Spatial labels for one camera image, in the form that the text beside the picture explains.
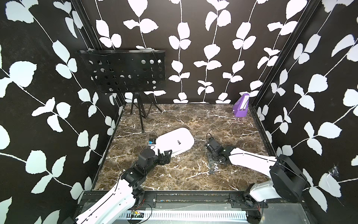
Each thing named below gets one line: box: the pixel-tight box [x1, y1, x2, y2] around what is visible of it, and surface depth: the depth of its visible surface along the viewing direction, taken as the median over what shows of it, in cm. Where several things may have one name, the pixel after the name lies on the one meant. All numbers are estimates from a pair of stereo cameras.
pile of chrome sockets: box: [208, 162, 219, 175], surface depth 87 cm
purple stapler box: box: [232, 93, 250, 118], surface depth 110 cm
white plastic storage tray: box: [148, 127, 195, 157], surface depth 97 cm
